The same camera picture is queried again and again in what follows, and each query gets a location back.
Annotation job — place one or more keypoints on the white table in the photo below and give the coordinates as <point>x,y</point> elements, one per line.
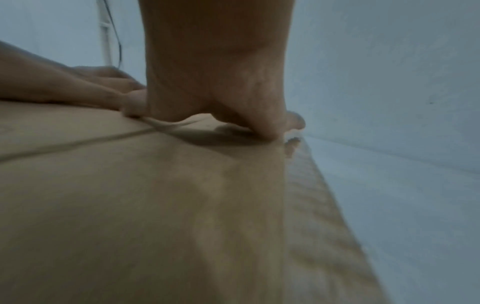
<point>412,237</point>

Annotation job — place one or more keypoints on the person's right hand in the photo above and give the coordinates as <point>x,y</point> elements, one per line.
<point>217,59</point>

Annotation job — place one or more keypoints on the small low cardboard box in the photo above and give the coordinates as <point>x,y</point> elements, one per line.
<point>150,207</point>

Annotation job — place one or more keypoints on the person's left hand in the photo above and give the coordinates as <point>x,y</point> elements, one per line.
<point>75,86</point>

